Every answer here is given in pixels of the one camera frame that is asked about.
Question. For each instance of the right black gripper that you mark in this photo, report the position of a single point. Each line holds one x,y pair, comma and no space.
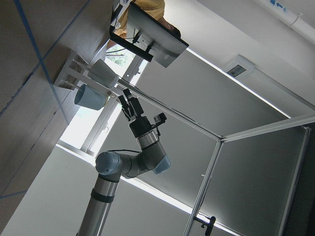
132,109

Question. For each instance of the grey cup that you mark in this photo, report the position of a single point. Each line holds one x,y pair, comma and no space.
103,74

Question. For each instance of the light blue cup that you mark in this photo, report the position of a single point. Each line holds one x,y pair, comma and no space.
89,98

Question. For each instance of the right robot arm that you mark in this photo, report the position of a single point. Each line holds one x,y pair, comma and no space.
111,165

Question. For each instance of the black monitor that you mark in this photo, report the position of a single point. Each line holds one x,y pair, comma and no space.
148,38

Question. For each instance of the white wire cup rack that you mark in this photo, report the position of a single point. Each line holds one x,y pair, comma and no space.
76,70

